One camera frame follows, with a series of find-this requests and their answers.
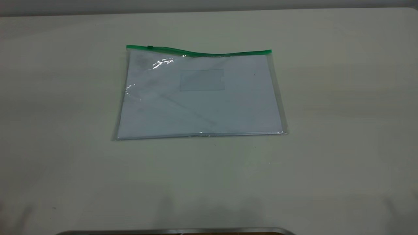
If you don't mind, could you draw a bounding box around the white paper stack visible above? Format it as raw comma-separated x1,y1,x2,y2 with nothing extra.
117,54,284,140

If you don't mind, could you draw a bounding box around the clear zip bag green zipper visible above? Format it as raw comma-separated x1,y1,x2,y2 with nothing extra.
113,45,289,141

